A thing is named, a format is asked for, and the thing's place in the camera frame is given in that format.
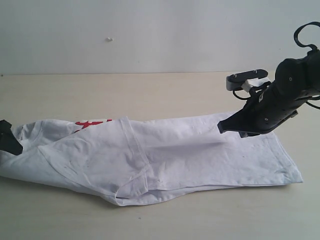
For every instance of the black left gripper fixed finger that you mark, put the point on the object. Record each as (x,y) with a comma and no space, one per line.
(8,142)

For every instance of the white t-shirt red lettering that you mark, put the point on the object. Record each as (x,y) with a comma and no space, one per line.
(128,162)

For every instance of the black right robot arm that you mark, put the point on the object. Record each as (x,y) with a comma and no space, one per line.
(303,73)

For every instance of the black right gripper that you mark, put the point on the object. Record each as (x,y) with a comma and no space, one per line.
(269,105)

